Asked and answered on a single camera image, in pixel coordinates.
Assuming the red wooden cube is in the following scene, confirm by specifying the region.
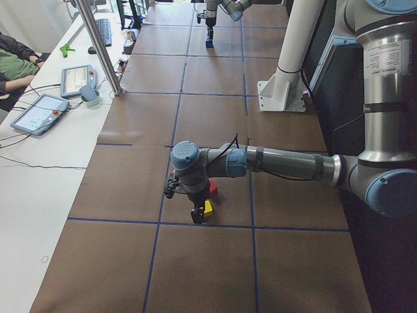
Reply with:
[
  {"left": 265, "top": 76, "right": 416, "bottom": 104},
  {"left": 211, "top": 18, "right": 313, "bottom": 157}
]
[{"left": 209, "top": 180, "right": 218, "bottom": 198}]

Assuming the seated person green shirt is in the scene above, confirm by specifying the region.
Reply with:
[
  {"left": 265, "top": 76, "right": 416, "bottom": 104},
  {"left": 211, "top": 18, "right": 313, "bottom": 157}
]
[{"left": 1, "top": 34, "right": 45, "bottom": 98}]

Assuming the black keyboard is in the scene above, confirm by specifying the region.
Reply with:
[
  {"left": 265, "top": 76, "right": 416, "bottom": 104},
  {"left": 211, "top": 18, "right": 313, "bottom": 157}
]
[{"left": 95, "top": 18, "right": 112, "bottom": 47}]

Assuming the black computer mouse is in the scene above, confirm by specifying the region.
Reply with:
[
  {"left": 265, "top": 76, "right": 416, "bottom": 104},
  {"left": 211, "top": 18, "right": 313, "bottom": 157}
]
[{"left": 87, "top": 46, "right": 96, "bottom": 55}]

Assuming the blue wooden cube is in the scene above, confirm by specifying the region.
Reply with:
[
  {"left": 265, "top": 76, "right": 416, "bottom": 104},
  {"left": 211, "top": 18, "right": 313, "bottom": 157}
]
[{"left": 205, "top": 37, "right": 214, "bottom": 49}]

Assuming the near teach pendant tablet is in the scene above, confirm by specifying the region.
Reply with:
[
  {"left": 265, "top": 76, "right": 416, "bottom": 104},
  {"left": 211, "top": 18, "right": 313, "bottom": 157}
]
[{"left": 10, "top": 94, "right": 70, "bottom": 136}]

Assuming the green plastic clamp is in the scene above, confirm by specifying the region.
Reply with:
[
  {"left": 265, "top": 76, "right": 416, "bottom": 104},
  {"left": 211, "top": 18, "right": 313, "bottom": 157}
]
[{"left": 59, "top": 44, "right": 76, "bottom": 58}]

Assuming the teach pendant tablet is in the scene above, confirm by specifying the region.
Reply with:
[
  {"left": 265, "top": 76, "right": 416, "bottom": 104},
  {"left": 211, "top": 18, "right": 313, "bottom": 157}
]
[
  {"left": 61, "top": 65, "right": 97, "bottom": 98},
  {"left": 10, "top": 94, "right": 70, "bottom": 136}
]

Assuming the white camera post with base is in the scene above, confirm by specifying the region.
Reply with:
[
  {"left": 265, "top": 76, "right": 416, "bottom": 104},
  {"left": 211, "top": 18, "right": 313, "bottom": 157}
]
[{"left": 257, "top": 0, "right": 324, "bottom": 112}]

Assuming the aluminium frame post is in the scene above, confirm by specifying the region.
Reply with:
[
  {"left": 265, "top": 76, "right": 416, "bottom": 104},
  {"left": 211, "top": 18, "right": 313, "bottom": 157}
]
[{"left": 74, "top": 0, "right": 122, "bottom": 97}]

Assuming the far teach pendant tablet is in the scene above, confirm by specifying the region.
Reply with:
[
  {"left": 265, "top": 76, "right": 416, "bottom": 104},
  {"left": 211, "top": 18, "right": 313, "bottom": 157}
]
[{"left": 61, "top": 65, "right": 97, "bottom": 98}]

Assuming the metal cup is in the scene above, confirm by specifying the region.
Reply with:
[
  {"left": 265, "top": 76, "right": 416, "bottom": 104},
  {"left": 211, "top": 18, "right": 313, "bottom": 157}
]
[{"left": 126, "top": 31, "right": 136, "bottom": 42}]

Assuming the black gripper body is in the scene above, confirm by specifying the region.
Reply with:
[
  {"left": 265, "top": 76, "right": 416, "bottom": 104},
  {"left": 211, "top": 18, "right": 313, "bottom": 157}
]
[
  {"left": 187, "top": 185, "right": 210, "bottom": 207},
  {"left": 205, "top": 17, "right": 216, "bottom": 28}
]

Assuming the yellow wooden cube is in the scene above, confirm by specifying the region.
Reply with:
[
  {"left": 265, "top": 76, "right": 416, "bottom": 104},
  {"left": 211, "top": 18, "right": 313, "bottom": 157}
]
[{"left": 203, "top": 200, "right": 214, "bottom": 218}]

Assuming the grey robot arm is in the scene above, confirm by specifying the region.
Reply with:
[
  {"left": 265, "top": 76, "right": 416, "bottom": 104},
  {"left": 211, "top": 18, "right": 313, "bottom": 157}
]
[
  {"left": 199, "top": 0, "right": 255, "bottom": 43},
  {"left": 164, "top": 1, "right": 416, "bottom": 223}
]

